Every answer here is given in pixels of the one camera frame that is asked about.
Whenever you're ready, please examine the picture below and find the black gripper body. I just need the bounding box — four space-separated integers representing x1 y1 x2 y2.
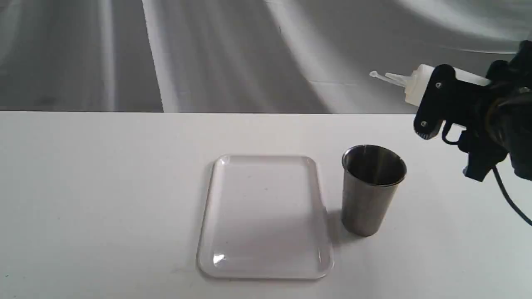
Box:
442 60 524 181

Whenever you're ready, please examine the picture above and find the translucent squeeze bottle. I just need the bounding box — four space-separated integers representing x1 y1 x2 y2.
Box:
370 64 490 107

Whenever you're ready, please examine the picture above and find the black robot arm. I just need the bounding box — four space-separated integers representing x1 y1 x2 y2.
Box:
441 40 531 181

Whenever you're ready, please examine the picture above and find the stainless steel cup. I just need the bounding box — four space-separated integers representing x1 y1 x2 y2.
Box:
340 145 407 237

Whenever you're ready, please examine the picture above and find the white plastic tray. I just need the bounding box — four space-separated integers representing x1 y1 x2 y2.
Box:
197 154 334 281

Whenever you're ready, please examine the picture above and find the grey backdrop cloth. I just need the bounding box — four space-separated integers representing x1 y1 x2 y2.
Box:
0 0 531 114

